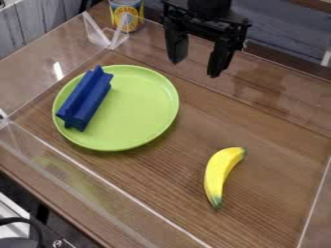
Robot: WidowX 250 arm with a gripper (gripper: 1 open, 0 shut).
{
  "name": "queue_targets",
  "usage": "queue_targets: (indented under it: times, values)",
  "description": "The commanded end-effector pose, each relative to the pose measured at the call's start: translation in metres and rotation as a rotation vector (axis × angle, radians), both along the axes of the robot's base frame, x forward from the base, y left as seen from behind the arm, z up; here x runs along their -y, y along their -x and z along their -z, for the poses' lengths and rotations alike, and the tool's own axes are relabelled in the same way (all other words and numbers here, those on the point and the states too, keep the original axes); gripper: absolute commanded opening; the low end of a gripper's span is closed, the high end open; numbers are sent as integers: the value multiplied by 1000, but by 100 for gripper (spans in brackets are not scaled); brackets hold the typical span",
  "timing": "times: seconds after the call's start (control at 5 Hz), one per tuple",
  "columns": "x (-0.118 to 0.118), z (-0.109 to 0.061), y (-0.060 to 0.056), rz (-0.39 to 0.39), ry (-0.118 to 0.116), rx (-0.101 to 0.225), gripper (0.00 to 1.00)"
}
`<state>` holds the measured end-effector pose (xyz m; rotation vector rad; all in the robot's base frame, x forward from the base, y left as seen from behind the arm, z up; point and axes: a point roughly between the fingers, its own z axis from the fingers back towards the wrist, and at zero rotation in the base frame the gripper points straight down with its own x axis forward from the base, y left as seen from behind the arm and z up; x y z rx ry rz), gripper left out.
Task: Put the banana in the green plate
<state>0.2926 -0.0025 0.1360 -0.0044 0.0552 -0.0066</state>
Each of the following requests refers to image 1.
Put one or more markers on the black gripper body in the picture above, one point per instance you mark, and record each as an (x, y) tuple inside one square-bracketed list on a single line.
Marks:
[(210, 19)]

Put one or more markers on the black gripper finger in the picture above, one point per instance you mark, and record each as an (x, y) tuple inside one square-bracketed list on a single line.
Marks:
[(177, 41), (220, 57)]

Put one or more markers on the yellow toy banana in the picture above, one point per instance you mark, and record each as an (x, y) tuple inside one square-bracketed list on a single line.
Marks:
[(220, 167)]

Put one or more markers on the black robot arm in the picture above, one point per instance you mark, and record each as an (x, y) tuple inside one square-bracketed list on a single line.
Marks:
[(208, 19)]

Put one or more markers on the green round plate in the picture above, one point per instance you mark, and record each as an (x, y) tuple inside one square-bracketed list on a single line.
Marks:
[(137, 113)]

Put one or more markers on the yellow labelled tin can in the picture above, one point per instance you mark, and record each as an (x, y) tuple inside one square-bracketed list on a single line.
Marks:
[(129, 14)]

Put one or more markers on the blue star-shaped block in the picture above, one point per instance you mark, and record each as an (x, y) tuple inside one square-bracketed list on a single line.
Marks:
[(85, 100)]

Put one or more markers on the clear acrylic corner bracket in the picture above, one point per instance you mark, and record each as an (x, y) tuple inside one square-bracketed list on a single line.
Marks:
[(107, 37)]

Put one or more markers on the clear acrylic tray wall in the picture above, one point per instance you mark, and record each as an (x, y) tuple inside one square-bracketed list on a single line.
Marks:
[(115, 219)]

